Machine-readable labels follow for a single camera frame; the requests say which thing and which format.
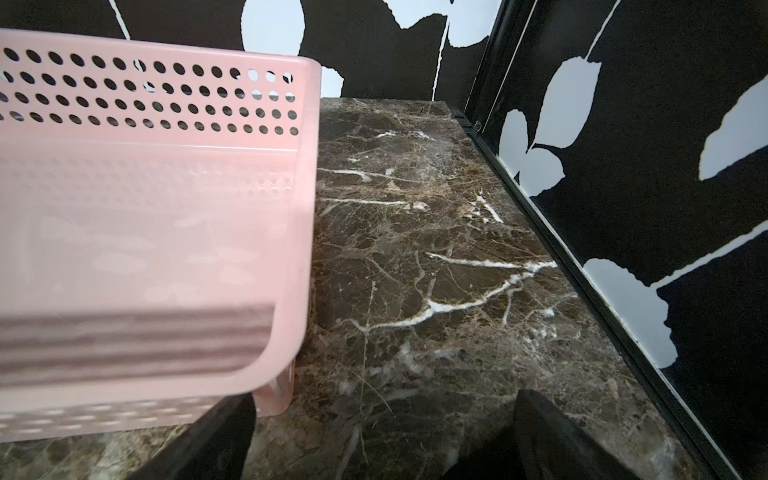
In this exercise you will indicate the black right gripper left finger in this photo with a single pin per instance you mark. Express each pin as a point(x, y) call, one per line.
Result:
point(214, 447)

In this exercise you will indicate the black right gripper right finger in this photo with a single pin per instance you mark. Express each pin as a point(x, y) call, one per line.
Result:
point(540, 443)

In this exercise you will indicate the pink perforated plastic basket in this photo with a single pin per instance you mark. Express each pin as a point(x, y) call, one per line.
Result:
point(157, 213)

